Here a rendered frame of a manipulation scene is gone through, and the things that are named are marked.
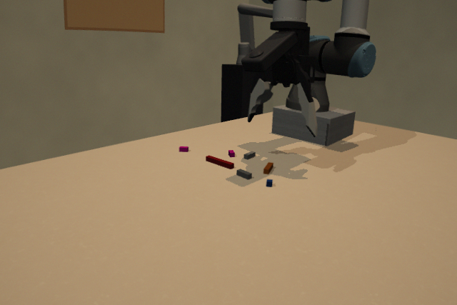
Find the orange rod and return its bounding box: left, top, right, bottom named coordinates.
left=263, top=162, right=273, bottom=174

